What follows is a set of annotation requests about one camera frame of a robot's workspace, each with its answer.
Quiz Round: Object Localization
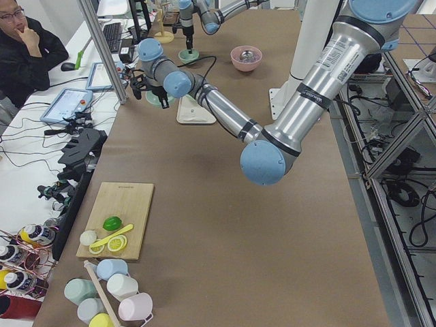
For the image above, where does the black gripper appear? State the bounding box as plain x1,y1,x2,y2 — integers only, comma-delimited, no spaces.
172,22,194,54
130,69,169,109

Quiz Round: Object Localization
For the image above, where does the green bowl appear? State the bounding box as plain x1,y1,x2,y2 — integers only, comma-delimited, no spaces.
178,49,200,65
145,91,177,108

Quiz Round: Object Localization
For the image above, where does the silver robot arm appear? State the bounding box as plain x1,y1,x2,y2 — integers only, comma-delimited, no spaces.
138,1,415,185
172,0,269,53

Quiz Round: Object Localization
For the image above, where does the wooden stand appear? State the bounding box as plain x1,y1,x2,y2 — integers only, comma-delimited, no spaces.
154,1,174,44

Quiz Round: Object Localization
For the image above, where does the dark wooden tray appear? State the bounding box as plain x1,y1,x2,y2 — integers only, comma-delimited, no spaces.
163,12,179,27

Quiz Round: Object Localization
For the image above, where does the cream serving tray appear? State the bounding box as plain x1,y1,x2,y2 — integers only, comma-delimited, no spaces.
176,95,217,125

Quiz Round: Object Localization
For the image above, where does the pink bowl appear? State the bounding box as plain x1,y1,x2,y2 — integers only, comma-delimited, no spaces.
230,46,262,72

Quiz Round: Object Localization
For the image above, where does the black power adapter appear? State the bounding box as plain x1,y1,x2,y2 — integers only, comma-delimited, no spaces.
119,38,135,63

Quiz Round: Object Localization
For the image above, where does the far blue tablet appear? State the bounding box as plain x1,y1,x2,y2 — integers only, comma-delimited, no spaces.
86,62,113,92

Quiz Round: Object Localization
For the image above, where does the blue tablet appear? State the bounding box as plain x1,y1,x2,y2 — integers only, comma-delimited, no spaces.
86,62,113,92
40,88,93,125

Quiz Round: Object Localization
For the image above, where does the black keyboard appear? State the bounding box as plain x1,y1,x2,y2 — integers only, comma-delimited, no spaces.
102,22,122,54

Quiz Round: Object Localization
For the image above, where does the near blue tablet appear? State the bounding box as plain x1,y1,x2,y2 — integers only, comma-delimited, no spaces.
40,88,93,125

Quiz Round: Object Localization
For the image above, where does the black gripper stand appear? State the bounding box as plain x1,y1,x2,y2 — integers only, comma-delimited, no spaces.
37,128,108,261

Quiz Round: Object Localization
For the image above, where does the black computer mouse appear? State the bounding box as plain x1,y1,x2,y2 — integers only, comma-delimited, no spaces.
61,62,76,72

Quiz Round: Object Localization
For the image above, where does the bamboo cutting board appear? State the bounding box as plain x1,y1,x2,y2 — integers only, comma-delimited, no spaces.
76,182,154,260

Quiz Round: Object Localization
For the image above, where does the green lime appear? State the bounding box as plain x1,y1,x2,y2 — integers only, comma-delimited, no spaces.
103,216,122,231

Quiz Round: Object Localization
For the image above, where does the seated person in black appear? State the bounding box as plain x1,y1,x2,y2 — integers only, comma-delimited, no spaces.
1,1,69,108

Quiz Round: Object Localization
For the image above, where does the yellow plastic knife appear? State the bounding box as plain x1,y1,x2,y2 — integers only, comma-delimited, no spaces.
90,223,134,247

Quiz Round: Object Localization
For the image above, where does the lemon slice right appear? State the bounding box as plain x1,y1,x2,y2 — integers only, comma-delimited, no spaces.
107,234,127,253

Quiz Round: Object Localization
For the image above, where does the lemon slice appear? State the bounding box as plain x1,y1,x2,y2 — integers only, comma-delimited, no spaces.
89,244,105,255
107,234,127,253

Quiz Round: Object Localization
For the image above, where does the white garlic bulb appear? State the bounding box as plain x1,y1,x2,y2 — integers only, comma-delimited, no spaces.
80,230,97,246

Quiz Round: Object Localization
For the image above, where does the lemon slice left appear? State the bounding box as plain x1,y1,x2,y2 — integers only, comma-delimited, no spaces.
89,244,105,255

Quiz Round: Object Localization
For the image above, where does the blue cup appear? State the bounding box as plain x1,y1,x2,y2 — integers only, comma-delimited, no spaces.
96,259,128,281

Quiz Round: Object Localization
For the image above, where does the white cup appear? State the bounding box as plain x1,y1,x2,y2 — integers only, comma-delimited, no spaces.
106,273,139,301

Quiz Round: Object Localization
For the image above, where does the yellow bottle top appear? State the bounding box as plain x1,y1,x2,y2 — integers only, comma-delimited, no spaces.
20,224,56,246

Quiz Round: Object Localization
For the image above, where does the yellow bottle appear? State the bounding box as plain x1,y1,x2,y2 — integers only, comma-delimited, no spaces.
20,224,56,246
3,271,37,294

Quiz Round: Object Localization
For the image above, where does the green cup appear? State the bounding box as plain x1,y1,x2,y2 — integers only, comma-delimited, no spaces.
64,278,98,305

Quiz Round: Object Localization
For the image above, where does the pink cup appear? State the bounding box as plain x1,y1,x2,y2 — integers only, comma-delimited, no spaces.
118,292,153,322

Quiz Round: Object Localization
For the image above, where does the wooden cup rack pole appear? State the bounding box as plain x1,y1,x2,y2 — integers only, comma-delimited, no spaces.
83,260,121,327

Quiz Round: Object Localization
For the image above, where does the grey-blue cup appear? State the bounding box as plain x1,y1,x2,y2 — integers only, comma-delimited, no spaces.
77,298,106,324

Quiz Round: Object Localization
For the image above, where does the yellow cup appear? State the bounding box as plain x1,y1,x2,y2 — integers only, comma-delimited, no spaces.
89,313,114,327

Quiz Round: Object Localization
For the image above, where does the yellow bottle bottom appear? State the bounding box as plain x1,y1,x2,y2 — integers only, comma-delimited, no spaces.
3,271,37,294

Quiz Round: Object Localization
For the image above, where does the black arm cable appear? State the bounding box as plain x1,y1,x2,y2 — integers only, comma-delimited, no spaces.
178,55,218,103

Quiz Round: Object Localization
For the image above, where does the green handled tool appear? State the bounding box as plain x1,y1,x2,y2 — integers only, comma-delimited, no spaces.
74,37,92,70

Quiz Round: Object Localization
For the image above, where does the aluminium frame post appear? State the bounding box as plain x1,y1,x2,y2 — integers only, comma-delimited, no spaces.
77,0,127,105

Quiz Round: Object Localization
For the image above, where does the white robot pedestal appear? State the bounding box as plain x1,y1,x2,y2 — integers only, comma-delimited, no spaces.
269,0,343,120

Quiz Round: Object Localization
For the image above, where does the copper wire bottle rack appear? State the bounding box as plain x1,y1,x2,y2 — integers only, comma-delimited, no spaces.
1,230,57,300

